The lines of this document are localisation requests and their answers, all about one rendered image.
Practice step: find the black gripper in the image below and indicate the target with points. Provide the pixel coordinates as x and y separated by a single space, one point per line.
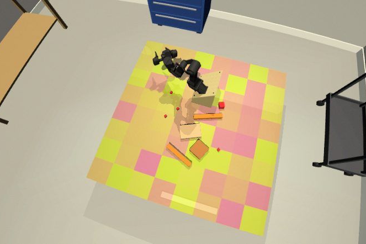
157 61

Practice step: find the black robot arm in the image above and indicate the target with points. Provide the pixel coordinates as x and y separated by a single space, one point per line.
193 81

